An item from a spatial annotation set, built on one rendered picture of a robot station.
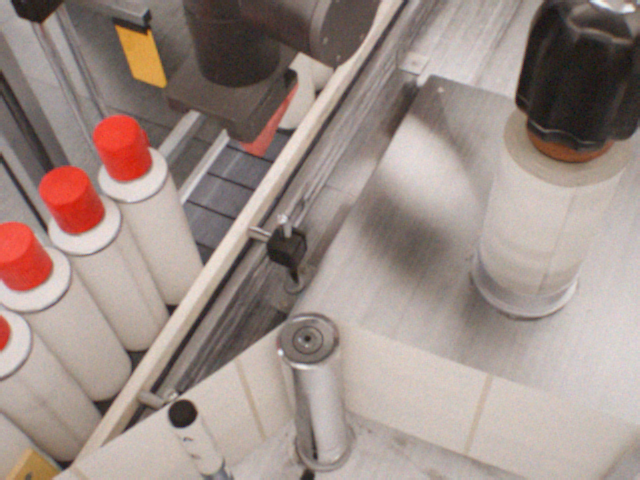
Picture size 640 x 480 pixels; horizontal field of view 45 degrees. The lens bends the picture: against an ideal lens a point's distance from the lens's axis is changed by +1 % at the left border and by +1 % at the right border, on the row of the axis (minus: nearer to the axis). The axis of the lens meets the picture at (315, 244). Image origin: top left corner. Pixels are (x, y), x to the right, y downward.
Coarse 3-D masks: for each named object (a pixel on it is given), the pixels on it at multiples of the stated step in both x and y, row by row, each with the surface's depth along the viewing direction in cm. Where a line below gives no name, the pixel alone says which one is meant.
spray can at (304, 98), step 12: (300, 60) 71; (300, 72) 72; (312, 72) 75; (300, 84) 74; (312, 84) 75; (300, 96) 75; (312, 96) 77; (288, 108) 76; (300, 108) 76; (288, 120) 77; (300, 120) 77
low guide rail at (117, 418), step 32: (384, 0) 84; (352, 64) 79; (320, 96) 76; (288, 160) 72; (256, 192) 70; (256, 224) 70; (224, 256) 67; (192, 288) 65; (192, 320) 65; (160, 352) 62; (128, 384) 60; (128, 416) 60; (96, 448) 58
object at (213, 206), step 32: (384, 32) 86; (320, 128) 79; (224, 160) 77; (256, 160) 77; (192, 192) 75; (224, 192) 75; (192, 224) 73; (224, 224) 73; (128, 352) 66; (160, 384) 66
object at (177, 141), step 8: (192, 112) 70; (184, 120) 69; (192, 120) 69; (200, 120) 70; (176, 128) 69; (184, 128) 69; (192, 128) 69; (176, 136) 68; (184, 136) 69; (192, 136) 70; (168, 144) 68; (176, 144) 68; (184, 144) 69; (160, 152) 67; (168, 152) 67; (176, 152) 68; (168, 160) 67
